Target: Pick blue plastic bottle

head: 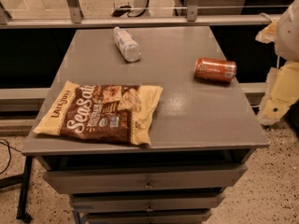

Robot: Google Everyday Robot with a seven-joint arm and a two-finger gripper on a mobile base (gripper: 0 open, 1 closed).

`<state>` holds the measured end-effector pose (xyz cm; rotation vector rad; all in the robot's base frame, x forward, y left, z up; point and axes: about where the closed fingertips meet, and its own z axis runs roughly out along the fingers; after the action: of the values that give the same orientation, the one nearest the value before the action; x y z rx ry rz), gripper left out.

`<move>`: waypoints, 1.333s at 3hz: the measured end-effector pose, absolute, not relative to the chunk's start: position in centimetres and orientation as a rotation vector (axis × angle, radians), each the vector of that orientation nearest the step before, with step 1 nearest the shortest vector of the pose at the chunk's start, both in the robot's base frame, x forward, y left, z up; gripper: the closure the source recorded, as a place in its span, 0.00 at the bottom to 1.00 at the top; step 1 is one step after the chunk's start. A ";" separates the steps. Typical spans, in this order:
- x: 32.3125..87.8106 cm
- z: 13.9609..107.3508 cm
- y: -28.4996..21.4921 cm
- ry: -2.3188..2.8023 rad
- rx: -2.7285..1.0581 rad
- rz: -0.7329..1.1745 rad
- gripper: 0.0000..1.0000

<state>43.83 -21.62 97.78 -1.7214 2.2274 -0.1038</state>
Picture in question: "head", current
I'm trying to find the clear plastic water bottle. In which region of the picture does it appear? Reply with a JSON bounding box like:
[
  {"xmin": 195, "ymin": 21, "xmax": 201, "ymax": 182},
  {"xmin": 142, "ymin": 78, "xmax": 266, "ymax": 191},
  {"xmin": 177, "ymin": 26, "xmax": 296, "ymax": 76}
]
[{"xmin": 113, "ymin": 27, "xmax": 141, "ymax": 63}]

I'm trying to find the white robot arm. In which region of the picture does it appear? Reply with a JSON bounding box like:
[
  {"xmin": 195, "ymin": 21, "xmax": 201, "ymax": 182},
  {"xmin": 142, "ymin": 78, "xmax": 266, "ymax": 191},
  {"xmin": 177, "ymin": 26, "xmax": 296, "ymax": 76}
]
[{"xmin": 255, "ymin": 0, "xmax": 299, "ymax": 125}]

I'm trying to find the orange soda can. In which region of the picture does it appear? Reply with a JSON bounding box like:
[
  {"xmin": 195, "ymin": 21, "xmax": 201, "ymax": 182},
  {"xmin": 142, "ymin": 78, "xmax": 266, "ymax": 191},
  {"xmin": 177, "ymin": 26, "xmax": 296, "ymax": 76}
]
[{"xmin": 194, "ymin": 58, "xmax": 237, "ymax": 83}]

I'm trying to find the grey drawer cabinet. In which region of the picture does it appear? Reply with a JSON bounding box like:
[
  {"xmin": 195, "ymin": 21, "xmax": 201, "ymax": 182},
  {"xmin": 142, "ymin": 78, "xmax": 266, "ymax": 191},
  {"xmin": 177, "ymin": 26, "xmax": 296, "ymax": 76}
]
[{"xmin": 23, "ymin": 27, "xmax": 267, "ymax": 224}]

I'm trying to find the Late July chips bag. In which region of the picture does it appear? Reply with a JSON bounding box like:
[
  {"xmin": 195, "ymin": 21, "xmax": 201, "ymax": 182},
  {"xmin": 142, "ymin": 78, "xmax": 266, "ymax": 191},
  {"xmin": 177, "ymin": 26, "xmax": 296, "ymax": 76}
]
[{"xmin": 34, "ymin": 81, "xmax": 163, "ymax": 146}]

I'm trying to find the black metal stand leg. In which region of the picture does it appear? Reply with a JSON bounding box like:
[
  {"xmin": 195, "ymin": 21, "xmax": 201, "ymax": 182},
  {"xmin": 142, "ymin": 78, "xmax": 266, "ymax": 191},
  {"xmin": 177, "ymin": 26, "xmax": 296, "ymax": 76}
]
[{"xmin": 0, "ymin": 157, "xmax": 33, "ymax": 224}]

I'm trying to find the white cable at right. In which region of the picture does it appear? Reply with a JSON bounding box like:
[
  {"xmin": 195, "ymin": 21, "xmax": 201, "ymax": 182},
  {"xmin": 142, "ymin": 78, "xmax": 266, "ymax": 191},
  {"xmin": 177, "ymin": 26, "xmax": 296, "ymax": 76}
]
[{"xmin": 259, "ymin": 12, "xmax": 277, "ymax": 24}]

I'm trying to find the grey metal railing frame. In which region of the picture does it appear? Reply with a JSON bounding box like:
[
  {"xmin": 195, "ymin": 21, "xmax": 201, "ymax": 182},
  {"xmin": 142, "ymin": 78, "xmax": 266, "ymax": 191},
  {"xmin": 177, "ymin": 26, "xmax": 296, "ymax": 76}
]
[{"xmin": 0, "ymin": 0, "xmax": 293, "ymax": 29}]

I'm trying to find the black floor cable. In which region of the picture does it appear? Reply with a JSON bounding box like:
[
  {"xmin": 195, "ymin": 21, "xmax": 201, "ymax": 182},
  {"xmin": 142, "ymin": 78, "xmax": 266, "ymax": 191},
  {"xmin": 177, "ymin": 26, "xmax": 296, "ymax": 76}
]
[{"xmin": 0, "ymin": 139, "xmax": 22, "ymax": 175}]

